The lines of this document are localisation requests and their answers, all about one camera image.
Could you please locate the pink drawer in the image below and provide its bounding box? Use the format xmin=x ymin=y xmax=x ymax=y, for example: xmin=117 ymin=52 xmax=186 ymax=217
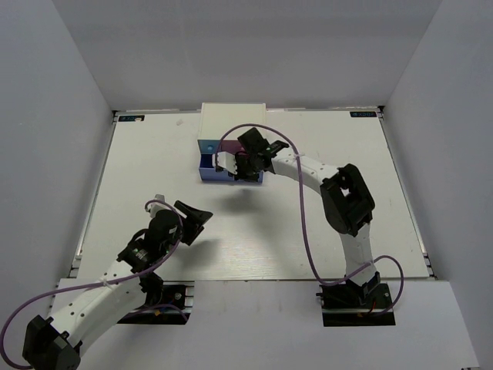
xmin=219 ymin=140 xmax=243 ymax=154

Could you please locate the purple-blue wide drawer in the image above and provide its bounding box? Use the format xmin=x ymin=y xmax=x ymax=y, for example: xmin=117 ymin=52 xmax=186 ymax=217
xmin=199 ymin=153 xmax=263 ymax=185

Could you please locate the light blue small drawer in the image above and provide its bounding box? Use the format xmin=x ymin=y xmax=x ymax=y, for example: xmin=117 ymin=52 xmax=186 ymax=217
xmin=197 ymin=140 xmax=220 ymax=154

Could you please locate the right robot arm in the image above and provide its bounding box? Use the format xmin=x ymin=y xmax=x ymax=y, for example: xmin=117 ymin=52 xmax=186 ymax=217
xmin=216 ymin=125 xmax=380 ymax=308

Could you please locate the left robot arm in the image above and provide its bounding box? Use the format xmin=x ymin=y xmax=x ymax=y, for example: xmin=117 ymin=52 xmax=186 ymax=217
xmin=22 ymin=199 xmax=213 ymax=369

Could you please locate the white drawer cabinet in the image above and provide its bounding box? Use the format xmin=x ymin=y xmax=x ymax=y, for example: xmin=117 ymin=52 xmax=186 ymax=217
xmin=197 ymin=103 xmax=267 ymax=140

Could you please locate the right blue corner label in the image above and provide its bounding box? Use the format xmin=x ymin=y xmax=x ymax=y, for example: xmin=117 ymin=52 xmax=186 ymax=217
xmin=350 ymin=111 xmax=377 ymax=118

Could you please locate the blue corner label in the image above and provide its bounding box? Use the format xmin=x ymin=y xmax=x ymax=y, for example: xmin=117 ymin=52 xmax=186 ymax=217
xmin=350 ymin=111 xmax=377 ymax=118
xmin=118 ymin=115 xmax=145 ymax=122

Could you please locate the left blue corner label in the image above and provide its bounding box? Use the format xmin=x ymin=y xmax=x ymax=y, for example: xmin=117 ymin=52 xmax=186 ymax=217
xmin=118 ymin=115 xmax=145 ymax=122

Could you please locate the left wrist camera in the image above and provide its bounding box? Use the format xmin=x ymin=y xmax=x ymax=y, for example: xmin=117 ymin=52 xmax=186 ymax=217
xmin=144 ymin=194 xmax=170 ymax=218

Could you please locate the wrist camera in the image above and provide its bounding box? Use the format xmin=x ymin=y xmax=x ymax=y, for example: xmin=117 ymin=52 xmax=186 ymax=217
xmin=144 ymin=194 xmax=170 ymax=218
xmin=213 ymin=151 xmax=237 ymax=175

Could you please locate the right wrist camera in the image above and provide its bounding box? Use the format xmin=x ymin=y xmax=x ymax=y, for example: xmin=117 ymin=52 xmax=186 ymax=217
xmin=213 ymin=151 xmax=237 ymax=175

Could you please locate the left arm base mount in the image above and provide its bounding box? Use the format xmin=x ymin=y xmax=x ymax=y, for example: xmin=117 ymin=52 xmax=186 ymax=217
xmin=118 ymin=282 xmax=195 ymax=325

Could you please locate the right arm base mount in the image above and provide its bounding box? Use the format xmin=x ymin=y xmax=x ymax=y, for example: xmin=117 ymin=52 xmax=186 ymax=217
xmin=317 ymin=283 xmax=396 ymax=328

